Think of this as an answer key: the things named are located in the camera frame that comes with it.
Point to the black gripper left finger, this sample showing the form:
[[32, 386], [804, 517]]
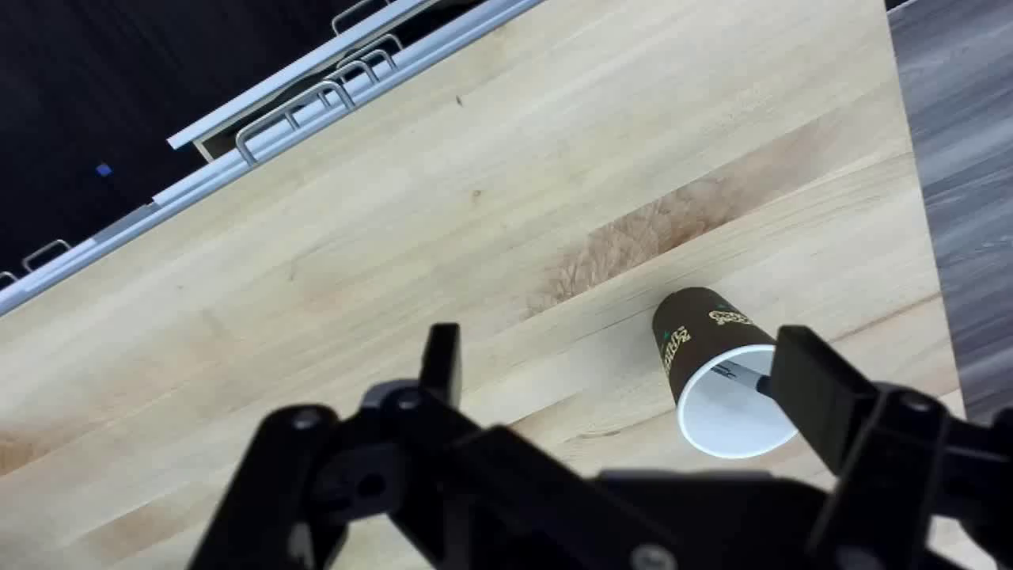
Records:
[[319, 475]]

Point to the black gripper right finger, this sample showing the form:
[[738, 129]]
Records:
[[905, 462]]

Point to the brown paper cup white inside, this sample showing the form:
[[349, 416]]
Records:
[[703, 349]]

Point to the silver metal flat bar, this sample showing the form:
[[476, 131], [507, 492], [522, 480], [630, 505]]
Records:
[[297, 70]]

